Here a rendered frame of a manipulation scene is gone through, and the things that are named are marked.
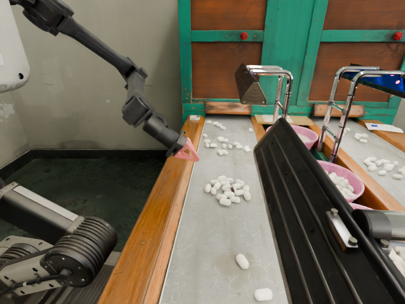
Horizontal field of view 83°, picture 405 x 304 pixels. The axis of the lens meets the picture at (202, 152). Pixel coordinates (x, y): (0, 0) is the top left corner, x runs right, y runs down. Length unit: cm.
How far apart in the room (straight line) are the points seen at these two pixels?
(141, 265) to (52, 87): 239
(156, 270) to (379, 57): 161
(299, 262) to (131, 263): 45
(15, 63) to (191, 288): 64
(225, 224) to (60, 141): 250
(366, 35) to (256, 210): 123
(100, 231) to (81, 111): 214
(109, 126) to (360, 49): 224
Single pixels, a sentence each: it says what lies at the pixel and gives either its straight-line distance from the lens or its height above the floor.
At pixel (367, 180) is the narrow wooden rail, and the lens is 103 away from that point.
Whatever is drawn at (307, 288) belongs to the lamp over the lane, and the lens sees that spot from 20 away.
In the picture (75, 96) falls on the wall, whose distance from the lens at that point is 271.
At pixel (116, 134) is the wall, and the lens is 267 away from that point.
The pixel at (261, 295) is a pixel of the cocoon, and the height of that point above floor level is 76.
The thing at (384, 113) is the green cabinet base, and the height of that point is 81.
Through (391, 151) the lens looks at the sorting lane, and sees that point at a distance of 144.
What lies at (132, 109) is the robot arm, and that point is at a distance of 72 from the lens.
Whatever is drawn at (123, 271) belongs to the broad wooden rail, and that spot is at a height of 76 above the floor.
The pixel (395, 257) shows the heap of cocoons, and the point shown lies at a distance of 78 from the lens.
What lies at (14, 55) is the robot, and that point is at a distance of 70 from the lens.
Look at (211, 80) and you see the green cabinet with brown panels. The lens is 153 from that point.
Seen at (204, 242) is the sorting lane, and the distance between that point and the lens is 66.
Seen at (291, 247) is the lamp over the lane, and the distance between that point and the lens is 22.
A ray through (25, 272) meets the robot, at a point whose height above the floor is 70.
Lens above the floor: 123
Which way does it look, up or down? 26 degrees down
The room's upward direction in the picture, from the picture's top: straight up
